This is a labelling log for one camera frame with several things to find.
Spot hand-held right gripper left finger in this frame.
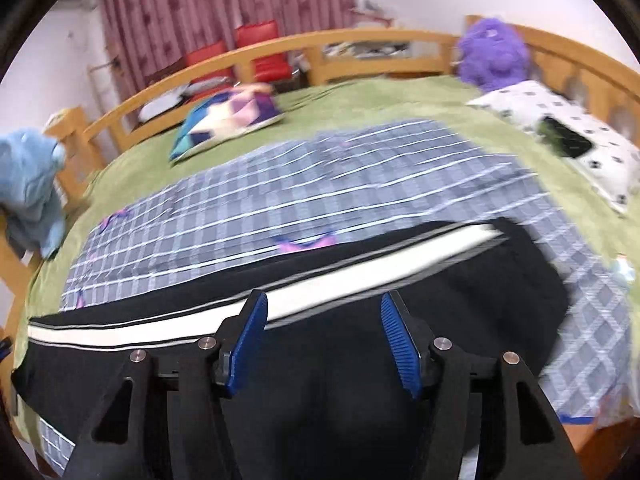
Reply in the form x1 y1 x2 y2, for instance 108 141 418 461
62 290 271 480

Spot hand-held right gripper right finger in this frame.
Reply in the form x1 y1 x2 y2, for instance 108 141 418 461
380 291 586 480

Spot black pants with white stripe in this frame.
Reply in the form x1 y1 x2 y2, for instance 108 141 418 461
11 217 571 480

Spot grey checked blanket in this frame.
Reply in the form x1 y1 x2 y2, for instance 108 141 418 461
37 120 633 471

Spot colourful geometric pillow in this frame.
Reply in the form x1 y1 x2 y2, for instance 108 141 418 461
168 84 286 163

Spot green bedspread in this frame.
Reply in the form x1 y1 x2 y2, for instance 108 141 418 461
10 76 640 441

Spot white cloth bundle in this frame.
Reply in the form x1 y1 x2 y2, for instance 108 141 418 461
137 77 233 123

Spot black phone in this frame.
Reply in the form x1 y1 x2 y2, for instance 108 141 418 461
537 116 593 159

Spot light blue plush toy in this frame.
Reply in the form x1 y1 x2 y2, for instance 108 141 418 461
0 129 68 260

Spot white patterned pillow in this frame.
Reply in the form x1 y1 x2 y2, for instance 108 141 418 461
465 80 640 216

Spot red chair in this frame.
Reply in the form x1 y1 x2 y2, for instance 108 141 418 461
187 41 236 86
235 20 293 83

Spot cluttered desk items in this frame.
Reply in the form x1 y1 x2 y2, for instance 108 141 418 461
322 40 412 59

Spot purple plush toy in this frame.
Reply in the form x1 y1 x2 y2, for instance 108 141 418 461
456 17 531 93

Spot pink patterned curtain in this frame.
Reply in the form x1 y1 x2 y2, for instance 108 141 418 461
97 0 358 111

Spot wooden bed frame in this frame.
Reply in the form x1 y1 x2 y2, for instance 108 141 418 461
0 15 640 480

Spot white wall rack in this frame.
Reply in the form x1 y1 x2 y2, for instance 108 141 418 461
89 57 122 107

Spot wall shelf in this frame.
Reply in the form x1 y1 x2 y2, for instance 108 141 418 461
350 0 396 28

